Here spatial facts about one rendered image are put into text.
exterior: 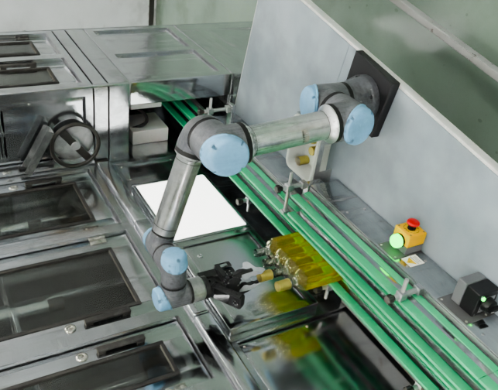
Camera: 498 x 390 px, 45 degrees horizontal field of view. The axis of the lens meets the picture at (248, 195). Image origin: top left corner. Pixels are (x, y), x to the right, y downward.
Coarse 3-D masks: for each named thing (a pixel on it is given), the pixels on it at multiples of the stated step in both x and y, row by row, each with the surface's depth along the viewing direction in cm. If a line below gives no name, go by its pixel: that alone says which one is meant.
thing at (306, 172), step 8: (312, 144) 228; (288, 152) 230; (296, 152) 232; (304, 152) 233; (288, 160) 232; (312, 160) 229; (296, 168) 229; (304, 168) 230; (312, 168) 218; (304, 176) 225; (312, 176) 220
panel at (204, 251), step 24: (240, 216) 241; (192, 240) 224; (216, 240) 227; (240, 240) 229; (192, 264) 212; (240, 264) 217; (264, 288) 207; (216, 312) 195; (240, 312) 196; (264, 312) 196; (288, 312) 198
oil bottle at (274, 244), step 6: (288, 234) 209; (294, 234) 210; (300, 234) 210; (270, 240) 205; (276, 240) 206; (282, 240) 206; (288, 240) 207; (294, 240) 207; (300, 240) 207; (306, 240) 208; (270, 246) 204; (276, 246) 203; (282, 246) 204; (270, 252) 204
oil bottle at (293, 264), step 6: (312, 252) 202; (288, 258) 198; (294, 258) 198; (300, 258) 198; (306, 258) 199; (312, 258) 199; (318, 258) 199; (324, 258) 200; (288, 264) 196; (294, 264) 195; (300, 264) 196; (306, 264) 196; (312, 264) 197; (288, 270) 195; (294, 270) 195; (288, 276) 197
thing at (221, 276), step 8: (216, 264) 190; (200, 272) 188; (208, 272) 188; (216, 272) 189; (224, 272) 187; (232, 272) 189; (208, 280) 186; (216, 280) 186; (224, 280) 185; (232, 280) 185; (240, 280) 187; (208, 288) 182; (232, 288) 187; (208, 296) 183
